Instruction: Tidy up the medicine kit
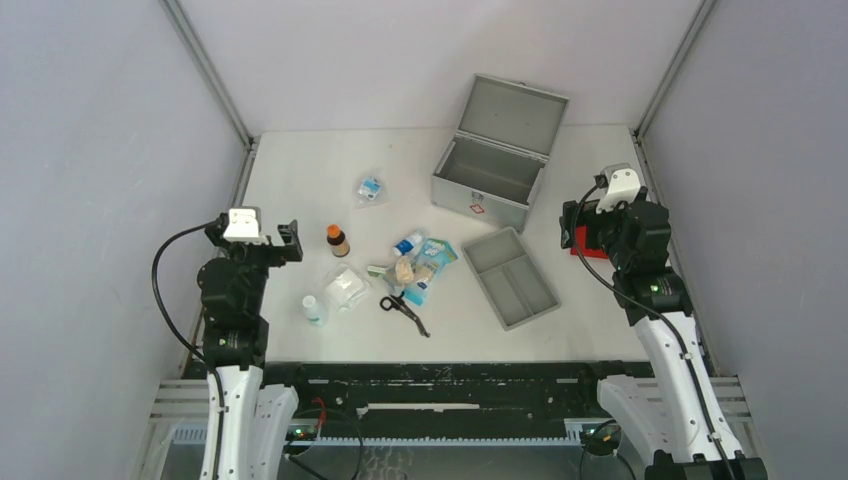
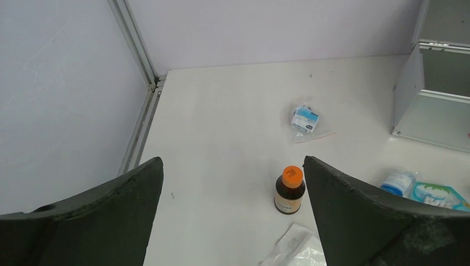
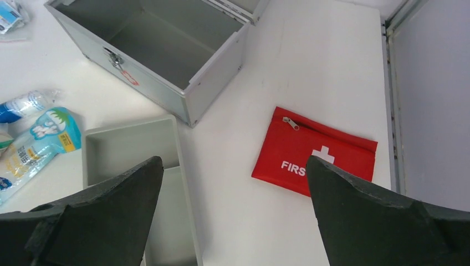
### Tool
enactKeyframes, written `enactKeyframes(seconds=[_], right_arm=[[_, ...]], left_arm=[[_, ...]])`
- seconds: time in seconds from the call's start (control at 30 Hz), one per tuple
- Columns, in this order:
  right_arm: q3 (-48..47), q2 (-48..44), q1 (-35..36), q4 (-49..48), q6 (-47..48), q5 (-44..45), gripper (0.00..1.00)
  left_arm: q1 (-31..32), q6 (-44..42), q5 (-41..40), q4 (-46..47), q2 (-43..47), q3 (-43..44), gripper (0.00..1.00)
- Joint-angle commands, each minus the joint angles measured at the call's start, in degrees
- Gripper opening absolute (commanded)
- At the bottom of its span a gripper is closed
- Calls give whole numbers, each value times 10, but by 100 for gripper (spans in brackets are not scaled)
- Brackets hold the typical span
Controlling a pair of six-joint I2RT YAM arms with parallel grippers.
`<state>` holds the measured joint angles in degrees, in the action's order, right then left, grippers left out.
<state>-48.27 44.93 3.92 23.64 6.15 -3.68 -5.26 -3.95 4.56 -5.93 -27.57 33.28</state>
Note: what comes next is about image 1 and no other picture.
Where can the brown bottle orange cap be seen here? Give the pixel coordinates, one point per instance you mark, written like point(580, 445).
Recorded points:
point(337, 240)

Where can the grey plastic divider tray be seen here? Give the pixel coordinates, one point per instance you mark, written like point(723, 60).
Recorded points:
point(510, 278)

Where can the grey metal medicine box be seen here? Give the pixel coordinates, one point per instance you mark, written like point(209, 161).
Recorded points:
point(492, 168)

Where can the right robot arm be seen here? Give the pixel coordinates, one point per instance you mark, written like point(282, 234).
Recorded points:
point(689, 437)

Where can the small green white box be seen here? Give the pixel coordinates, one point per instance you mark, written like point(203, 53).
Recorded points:
point(376, 271)

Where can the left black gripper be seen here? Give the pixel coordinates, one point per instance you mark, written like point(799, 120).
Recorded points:
point(279, 254)

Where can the beige bandage roll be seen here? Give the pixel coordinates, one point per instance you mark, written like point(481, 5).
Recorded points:
point(405, 270)

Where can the blue plaster packet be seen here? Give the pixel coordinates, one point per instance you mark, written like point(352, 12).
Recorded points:
point(433, 256)

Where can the bagged white gauze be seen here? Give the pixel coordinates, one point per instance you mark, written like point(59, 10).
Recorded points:
point(345, 288)

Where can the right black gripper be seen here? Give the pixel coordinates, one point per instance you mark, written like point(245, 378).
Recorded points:
point(587, 215)

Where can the red first aid pouch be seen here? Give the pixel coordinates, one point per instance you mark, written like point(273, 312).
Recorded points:
point(587, 250)

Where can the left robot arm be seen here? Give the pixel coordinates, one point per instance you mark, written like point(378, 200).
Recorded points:
point(247, 419)

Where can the black medical scissors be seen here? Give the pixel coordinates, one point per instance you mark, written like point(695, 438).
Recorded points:
point(392, 302)

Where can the clear bottle white cap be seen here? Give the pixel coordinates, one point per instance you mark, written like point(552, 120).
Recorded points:
point(314, 310)

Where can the bagged small blue box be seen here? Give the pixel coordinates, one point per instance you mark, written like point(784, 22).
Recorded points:
point(370, 192)

